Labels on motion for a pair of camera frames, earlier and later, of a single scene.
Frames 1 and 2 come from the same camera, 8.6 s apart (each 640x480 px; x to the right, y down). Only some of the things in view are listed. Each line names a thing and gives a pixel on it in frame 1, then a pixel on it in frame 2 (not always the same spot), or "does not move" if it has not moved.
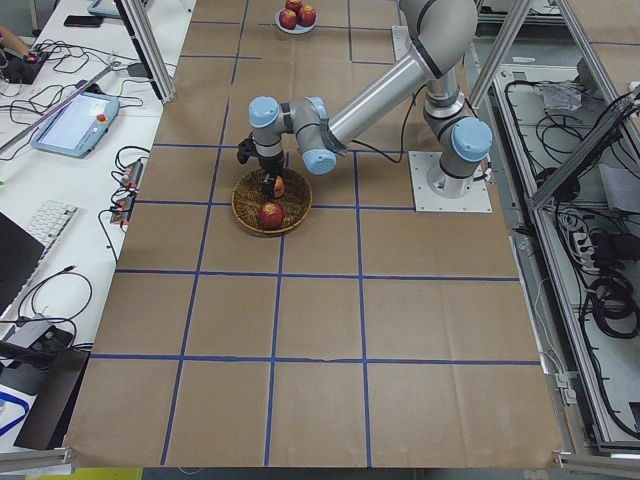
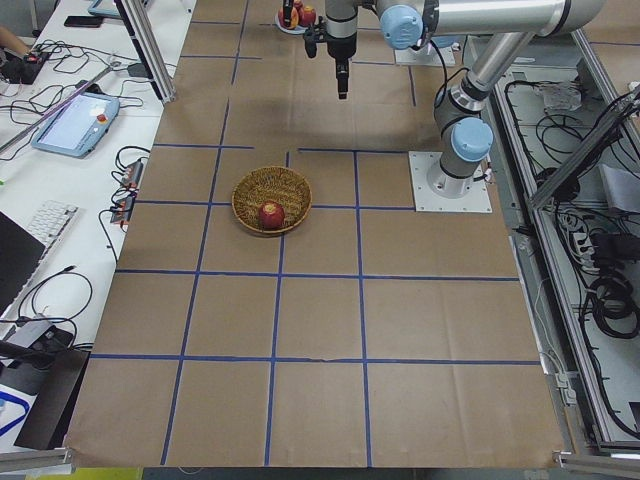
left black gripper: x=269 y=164 → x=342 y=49
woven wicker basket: x=249 y=198 does not move
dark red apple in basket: x=271 y=214 does not move
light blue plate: x=299 y=29 does not move
